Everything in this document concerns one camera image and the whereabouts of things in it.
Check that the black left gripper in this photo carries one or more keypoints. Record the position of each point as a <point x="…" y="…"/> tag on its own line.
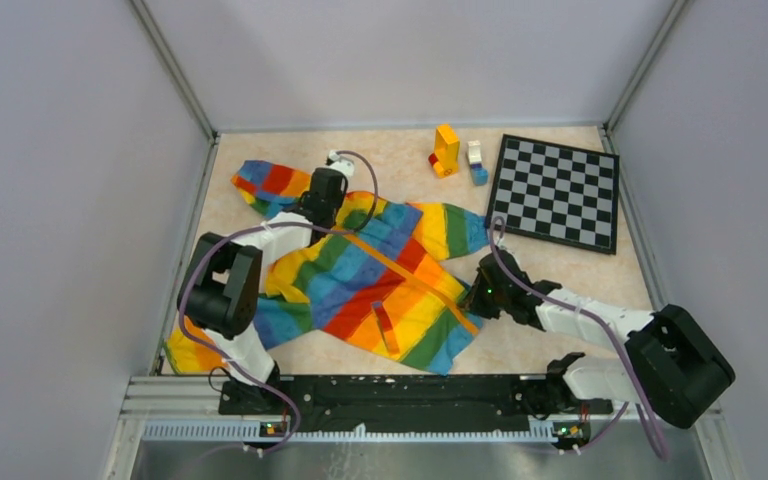
<point x="340" y="193"/>

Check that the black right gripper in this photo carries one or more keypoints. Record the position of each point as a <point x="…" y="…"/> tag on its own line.
<point x="474" y="301"/>

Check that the rainbow striped zip jacket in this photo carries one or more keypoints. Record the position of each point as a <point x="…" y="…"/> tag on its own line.
<point x="379" y="283"/>

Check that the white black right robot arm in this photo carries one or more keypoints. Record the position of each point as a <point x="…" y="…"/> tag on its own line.
<point x="664" y="358"/>

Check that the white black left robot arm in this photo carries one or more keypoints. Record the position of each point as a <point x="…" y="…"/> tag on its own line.
<point x="218" y="300"/>

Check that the white blue block toy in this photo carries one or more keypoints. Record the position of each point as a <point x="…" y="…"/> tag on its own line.
<point x="478" y="172"/>

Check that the black white checkerboard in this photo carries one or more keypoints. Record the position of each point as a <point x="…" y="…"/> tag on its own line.
<point x="556" y="193"/>

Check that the orange yellow block toy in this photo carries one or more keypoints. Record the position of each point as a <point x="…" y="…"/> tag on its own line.
<point x="444" y="157"/>

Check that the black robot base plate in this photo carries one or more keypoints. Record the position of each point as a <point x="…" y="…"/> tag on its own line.
<point x="410" y="403"/>

